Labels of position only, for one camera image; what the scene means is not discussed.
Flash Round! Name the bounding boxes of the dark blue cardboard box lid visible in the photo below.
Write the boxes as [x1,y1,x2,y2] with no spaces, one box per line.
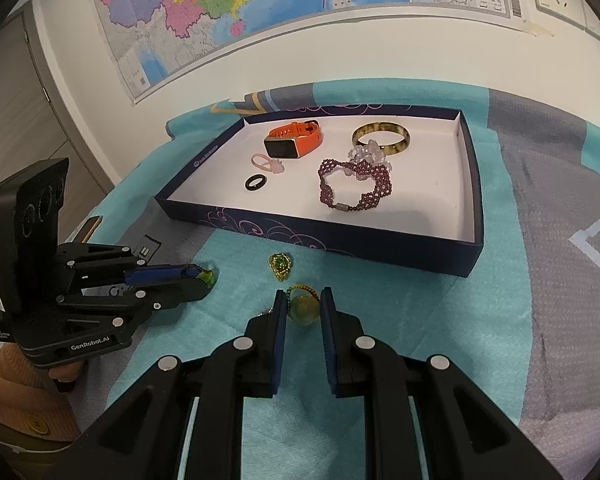
[154,104,484,278]

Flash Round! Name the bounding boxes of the tortoiseshell bangle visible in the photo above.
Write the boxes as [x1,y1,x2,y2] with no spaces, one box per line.
[351,121,411,157]

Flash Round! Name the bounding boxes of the small black tag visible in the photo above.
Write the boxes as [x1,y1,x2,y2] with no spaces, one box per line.
[135,234,160,261]

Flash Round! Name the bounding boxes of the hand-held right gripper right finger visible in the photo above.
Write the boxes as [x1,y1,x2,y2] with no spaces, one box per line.
[319,287,564,480]

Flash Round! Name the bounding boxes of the clear crystal bead bracelet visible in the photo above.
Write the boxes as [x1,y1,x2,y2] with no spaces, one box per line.
[347,140,394,171]

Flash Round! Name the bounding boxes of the orange smart band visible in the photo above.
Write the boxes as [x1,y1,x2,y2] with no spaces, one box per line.
[263,120,324,159]

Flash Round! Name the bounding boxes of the person's left forearm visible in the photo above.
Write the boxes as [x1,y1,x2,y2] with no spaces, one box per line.
[0,345,81,453]

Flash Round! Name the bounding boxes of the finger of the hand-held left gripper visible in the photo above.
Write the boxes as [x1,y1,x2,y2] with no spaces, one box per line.
[55,245,202,289]
[57,280,214,312]

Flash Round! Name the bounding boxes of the colourful wall map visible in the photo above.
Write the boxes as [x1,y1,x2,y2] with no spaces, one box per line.
[85,0,556,107]

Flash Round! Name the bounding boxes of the grey door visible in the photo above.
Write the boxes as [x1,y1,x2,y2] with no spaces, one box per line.
[0,0,116,251]

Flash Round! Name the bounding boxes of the gold ring with green stone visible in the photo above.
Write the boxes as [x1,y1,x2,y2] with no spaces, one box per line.
[268,253,295,282]

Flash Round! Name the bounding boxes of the brown wooden piece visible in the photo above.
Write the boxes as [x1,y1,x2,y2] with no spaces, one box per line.
[77,215,104,244]

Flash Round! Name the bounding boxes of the pink ring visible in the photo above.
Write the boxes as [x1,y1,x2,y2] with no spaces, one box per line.
[251,152,286,175]

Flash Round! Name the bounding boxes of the teal grey printed blanket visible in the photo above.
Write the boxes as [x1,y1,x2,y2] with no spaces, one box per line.
[70,77,600,480]

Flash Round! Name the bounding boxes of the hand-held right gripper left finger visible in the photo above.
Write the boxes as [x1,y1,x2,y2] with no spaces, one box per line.
[55,289,288,480]

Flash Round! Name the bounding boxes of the yellow stone ring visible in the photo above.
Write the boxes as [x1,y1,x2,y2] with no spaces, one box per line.
[285,284,322,327]

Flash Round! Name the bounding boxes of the purple beaded bracelet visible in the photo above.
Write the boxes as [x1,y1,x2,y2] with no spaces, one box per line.
[317,157,394,212]

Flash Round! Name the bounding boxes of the person's left hand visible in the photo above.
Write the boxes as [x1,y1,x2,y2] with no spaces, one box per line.
[47,362,84,394]

